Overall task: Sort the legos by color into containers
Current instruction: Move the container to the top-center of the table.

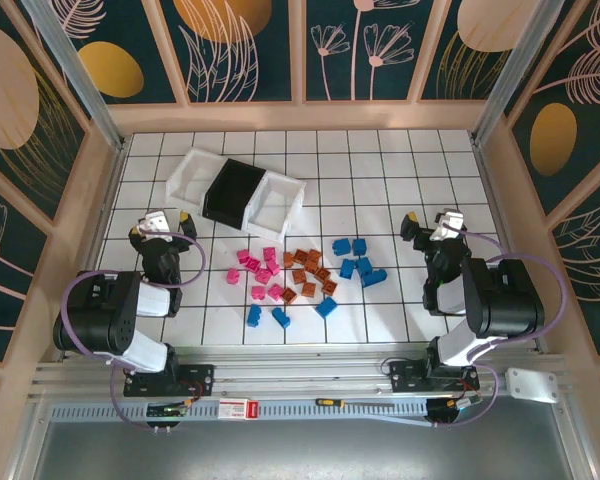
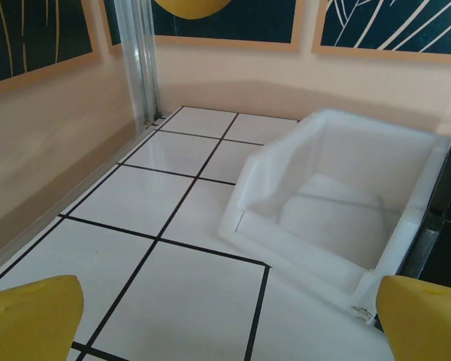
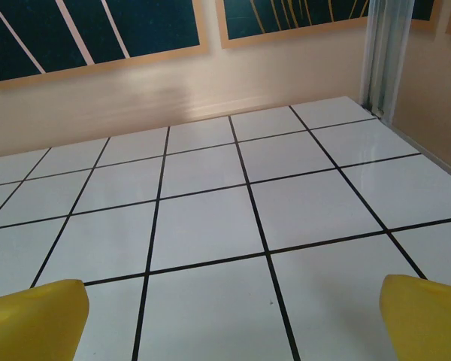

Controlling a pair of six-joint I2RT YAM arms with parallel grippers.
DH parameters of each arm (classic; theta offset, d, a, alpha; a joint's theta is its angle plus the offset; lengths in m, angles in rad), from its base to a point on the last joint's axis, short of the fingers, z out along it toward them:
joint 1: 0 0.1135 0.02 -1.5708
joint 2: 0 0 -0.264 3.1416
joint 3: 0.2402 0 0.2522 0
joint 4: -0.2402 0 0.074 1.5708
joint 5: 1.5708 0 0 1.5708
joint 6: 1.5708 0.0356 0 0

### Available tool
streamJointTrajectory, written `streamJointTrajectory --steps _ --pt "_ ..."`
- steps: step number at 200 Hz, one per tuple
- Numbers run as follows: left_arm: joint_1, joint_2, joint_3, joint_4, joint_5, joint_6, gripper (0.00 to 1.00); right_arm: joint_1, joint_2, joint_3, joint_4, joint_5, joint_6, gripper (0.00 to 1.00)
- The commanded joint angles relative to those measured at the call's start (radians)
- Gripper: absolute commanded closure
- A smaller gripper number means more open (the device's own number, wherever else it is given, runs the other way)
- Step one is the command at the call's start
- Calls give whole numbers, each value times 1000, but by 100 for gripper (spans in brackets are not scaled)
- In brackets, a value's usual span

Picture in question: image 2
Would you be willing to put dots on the dark panel with leaf outlines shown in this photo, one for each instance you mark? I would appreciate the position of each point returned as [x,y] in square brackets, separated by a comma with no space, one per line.
[398,22]

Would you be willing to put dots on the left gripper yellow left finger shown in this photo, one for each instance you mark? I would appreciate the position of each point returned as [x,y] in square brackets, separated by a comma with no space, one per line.
[30,323]

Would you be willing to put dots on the white plastic bin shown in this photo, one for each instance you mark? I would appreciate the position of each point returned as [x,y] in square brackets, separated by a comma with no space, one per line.
[304,255]

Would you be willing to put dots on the dark panel with golden lines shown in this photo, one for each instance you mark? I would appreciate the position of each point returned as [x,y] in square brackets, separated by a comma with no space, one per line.
[30,34]

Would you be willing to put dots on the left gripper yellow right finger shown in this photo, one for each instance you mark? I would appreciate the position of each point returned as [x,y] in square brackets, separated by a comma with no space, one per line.
[424,323]

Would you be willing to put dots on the aluminium frame post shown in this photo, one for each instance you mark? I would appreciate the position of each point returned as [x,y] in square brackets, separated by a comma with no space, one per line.
[139,56]

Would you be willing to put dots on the dark panel with yellow oval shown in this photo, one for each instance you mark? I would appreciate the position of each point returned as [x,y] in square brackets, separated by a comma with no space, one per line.
[229,22]

